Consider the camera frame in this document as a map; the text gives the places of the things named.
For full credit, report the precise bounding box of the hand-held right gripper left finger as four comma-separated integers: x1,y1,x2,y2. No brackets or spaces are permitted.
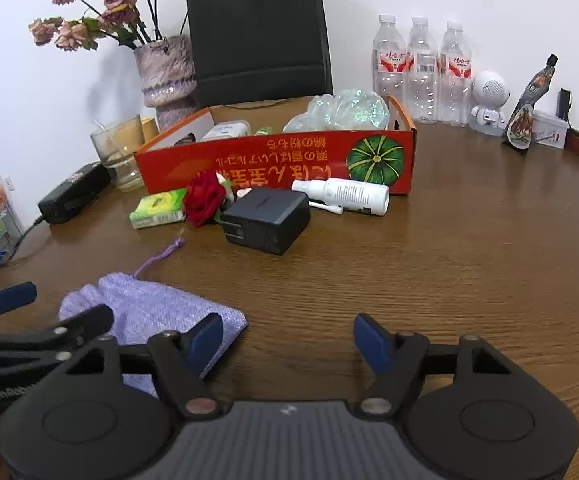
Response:
63,312,225,419

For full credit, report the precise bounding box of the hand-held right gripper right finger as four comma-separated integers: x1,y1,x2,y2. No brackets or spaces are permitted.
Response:
353,312,513,419

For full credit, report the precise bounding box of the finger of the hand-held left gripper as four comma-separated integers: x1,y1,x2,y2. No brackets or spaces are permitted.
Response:
0,303,116,382
0,281,38,334

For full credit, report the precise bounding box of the purple drawstring pouch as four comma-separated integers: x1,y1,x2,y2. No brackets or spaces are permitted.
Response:
59,238,249,399

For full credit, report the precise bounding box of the brown wooden desk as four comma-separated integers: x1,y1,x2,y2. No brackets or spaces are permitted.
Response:
0,94,579,480

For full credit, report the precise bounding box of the black power brick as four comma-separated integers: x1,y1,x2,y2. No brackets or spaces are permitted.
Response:
38,161,113,225

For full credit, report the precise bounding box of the green tissue pack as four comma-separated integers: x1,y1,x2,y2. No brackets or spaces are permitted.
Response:
129,189,188,230

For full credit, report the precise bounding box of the black power adapter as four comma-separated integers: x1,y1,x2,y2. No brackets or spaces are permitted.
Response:
220,188,311,256

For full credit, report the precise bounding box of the red artificial rose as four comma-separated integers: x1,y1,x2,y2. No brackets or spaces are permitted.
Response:
183,170,234,229

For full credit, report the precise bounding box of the white spray bottle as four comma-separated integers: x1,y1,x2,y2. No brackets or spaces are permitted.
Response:
291,178,390,217

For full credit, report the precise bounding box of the clear glass cup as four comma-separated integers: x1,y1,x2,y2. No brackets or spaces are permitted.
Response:
90,114,145,192

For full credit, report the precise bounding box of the red cardboard box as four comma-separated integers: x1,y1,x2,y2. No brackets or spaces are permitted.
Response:
134,94,418,197

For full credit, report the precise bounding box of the white plastic container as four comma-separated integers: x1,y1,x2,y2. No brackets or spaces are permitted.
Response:
200,120,251,142

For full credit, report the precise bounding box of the clear crumpled plastic bag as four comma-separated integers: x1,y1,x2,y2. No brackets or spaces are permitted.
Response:
282,88,391,132

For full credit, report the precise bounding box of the purple ceramic vase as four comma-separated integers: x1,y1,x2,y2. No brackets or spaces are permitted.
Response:
134,35,200,129

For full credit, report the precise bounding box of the white robot speaker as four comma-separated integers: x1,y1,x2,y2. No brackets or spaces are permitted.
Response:
469,70,512,135

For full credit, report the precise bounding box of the clear plastic water bottle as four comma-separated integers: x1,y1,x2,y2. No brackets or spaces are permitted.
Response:
407,17,440,124
373,15,411,121
438,21,472,127

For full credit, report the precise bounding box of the bottle-shaped snack packet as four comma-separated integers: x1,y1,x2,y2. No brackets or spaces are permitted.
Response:
503,53,559,151

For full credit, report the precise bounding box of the white tin box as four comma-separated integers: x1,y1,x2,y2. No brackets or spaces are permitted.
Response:
531,110,569,150

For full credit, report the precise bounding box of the small black box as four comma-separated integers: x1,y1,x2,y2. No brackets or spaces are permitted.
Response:
555,88,573,129

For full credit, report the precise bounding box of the black paper bag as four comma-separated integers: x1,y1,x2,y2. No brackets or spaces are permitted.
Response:
185,0,334,109

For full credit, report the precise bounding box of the black power cable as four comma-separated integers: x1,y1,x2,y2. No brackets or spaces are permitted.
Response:
5,214,44,263

